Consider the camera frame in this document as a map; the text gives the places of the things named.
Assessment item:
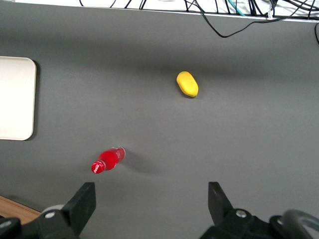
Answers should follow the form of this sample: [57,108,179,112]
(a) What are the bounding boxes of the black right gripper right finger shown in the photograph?
[199,181,260,239]

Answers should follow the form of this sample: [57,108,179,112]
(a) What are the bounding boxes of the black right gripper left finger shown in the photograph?
[37,182,97,239]

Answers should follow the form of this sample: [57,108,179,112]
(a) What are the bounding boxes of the cream rectangular tray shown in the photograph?
[0,56,37,141]

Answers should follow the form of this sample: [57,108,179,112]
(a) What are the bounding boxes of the red plastic drink bottle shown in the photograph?
[90,146,126,175]

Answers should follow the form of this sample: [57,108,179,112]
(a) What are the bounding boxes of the wooden drawer cabinet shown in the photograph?
[0,195,42,225]

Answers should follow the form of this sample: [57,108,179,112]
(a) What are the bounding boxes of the yellow lemon toy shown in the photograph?
[176,71,199,98]

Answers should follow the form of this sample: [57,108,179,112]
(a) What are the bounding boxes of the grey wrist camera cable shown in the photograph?
[280,210,319,234]

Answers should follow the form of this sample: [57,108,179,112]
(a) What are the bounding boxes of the black looping cable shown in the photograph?
[198,0,319,39]

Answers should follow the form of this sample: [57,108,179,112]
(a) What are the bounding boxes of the teal cable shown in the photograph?
[233,0,251,16]

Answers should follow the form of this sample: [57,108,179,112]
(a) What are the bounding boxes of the black cable with white label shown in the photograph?
[264,0,280,20]

